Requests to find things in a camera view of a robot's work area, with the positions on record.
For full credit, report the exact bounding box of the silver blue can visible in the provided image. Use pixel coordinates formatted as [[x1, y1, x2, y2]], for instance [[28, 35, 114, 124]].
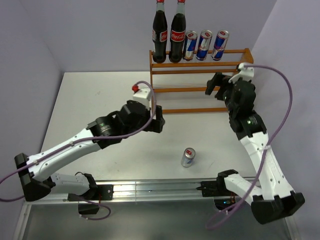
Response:
[[182, 30, 198, 61], [211, 30, 230, 61], [196, 30, 213, 61], [181, 147, 196, 168]]

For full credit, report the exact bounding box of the cola glass bottle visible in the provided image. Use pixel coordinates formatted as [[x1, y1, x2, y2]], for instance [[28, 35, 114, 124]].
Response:
[[169, 0, 186, 63], [152, 0, 168, 63]]

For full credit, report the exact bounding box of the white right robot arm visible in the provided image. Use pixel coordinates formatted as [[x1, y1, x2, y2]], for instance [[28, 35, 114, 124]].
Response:
[[205, 72, 305, 225]]

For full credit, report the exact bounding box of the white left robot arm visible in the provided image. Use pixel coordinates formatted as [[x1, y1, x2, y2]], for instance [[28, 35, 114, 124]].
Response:
[[14, 100, 165, 202]]

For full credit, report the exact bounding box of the orange wooden shelf rack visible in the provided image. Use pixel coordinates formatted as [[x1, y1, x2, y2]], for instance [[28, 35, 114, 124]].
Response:
[[149, 48, 254, 114]]

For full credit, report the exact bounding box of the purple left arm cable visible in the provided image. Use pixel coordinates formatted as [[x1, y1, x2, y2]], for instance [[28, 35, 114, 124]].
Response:
[[0, 80, 157, 221]]

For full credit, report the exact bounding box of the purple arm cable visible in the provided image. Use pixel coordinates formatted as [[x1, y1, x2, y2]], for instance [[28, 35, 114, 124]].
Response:
[[205, 64, 294, 231], [0, 80, 157, 221]]

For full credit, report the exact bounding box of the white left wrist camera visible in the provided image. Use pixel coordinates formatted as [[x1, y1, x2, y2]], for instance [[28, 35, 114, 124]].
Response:
[[132, 84, 152, 110]]

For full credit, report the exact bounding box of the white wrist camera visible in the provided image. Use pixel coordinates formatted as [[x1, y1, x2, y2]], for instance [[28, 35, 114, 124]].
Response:
[[228, 62, 255, 84], [132, 84, 152, 110]]

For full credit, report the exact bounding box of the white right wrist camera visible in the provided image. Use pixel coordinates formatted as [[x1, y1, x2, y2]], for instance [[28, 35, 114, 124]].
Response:
[[228, 62, 255, 84]]

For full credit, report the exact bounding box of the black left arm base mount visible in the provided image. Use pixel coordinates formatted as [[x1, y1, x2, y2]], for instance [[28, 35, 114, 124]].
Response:
[[67, 184, 114, 221]]

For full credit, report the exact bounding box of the aluminium front rail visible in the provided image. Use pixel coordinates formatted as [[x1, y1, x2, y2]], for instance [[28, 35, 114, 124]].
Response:
[[23, 178, 266, 205]]

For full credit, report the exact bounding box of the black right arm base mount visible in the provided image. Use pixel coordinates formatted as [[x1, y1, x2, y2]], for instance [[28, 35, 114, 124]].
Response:
[[196, 180, 236, 210]]

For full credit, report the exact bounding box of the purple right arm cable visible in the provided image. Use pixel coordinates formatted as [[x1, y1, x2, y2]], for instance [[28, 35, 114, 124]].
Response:
[[205, 64, 294, 231]]

